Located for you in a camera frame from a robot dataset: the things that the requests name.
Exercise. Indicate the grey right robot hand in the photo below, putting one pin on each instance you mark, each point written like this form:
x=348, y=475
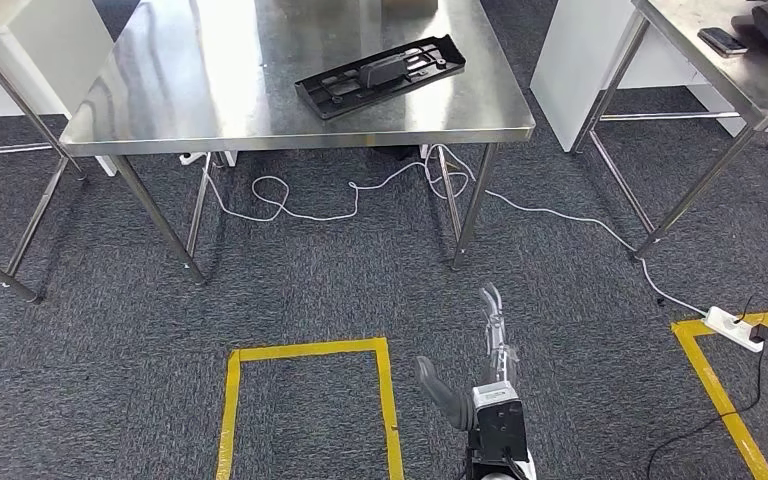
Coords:
x=493, y=344

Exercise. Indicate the black plastic plate frame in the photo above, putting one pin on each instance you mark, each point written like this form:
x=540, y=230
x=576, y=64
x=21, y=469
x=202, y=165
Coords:
x=357, y=86

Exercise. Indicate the stainless steel workbench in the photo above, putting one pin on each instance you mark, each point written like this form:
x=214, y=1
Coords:
x=225, y=79

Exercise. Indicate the yellow floor tape square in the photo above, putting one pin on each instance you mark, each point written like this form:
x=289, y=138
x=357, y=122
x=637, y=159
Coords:
x=708, y=384
x=384, y=397

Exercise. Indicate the black bulky object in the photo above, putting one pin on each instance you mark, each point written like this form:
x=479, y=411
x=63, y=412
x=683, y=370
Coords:
x=397, y=152

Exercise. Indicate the white power strip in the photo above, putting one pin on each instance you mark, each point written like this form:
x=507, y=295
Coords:
x=732, y=328

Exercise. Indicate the white cabinet panel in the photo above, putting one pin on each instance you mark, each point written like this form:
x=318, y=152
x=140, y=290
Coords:
x=569, y=66
x=39, y=60

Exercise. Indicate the white plug adapter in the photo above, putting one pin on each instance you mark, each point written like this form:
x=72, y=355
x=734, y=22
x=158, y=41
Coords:
x=192, y=158

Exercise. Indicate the stainless steel table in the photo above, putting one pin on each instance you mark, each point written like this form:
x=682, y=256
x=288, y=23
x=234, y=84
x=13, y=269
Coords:
x=26, y=112
x=742, y=73

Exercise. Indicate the black smartphone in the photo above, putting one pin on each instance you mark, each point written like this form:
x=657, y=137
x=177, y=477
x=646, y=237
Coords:
x=722, y=41

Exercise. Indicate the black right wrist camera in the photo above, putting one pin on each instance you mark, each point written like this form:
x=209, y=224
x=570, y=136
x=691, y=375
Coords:
x=500, y=424

